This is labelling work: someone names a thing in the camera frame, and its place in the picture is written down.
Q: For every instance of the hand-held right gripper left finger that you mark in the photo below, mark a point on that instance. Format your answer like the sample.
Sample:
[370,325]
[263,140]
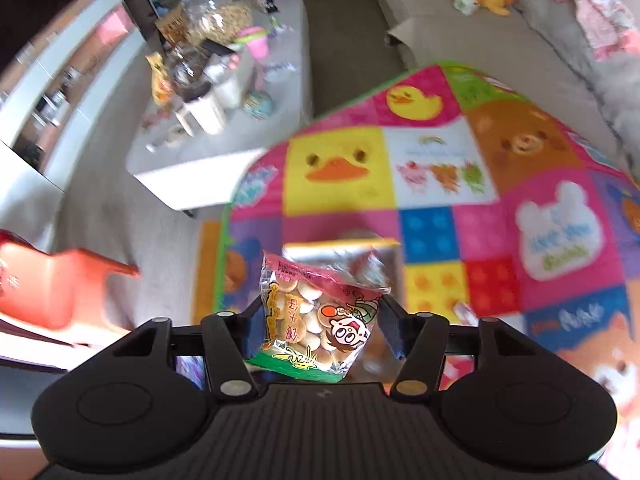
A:
[255,331]

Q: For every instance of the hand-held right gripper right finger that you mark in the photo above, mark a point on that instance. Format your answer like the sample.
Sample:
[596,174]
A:
[393,331]

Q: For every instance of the round biscuit snack packet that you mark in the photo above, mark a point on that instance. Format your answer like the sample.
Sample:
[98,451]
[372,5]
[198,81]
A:
[310,315]

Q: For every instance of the yellow cardboard box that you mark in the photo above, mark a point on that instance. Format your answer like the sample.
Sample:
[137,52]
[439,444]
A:
[325,247]

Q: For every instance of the wooden table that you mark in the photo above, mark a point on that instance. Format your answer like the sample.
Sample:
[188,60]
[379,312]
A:
[205,270]

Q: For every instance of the colourful cartoon play mat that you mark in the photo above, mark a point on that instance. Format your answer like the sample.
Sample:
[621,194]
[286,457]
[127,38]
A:
[450,240]

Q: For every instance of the white coffee table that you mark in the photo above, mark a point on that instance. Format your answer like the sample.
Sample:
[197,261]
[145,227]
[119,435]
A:
[280,125]

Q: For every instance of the orange plastic stool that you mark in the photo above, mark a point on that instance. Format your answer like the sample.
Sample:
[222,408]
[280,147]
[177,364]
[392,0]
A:
[50,285]

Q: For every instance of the white cup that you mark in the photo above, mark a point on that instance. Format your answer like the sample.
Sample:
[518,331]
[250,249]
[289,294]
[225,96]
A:
[205,110]
[227,87]

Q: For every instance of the teal round tin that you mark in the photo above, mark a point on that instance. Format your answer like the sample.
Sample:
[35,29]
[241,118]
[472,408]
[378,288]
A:
[259,103]

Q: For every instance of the yellow orange snack bag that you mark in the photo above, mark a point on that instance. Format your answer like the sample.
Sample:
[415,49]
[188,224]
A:
[161,80]

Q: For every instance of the pink cup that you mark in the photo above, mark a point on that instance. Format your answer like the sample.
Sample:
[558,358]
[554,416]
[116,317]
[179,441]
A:
[257,42]

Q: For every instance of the white television cabinet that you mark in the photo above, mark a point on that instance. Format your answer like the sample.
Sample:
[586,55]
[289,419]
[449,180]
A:
[65,95]

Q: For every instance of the grey sofa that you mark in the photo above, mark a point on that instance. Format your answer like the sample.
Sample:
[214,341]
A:
[550,60]

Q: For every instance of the large clear snack bag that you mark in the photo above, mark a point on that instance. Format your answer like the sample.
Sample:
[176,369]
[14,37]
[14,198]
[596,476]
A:
[215,15]

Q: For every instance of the white green plush toy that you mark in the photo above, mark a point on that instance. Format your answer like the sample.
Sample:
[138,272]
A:
[465,4]

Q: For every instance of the pink patterned clothes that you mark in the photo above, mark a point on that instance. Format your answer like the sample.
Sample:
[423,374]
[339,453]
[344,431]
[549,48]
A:
[595,10]

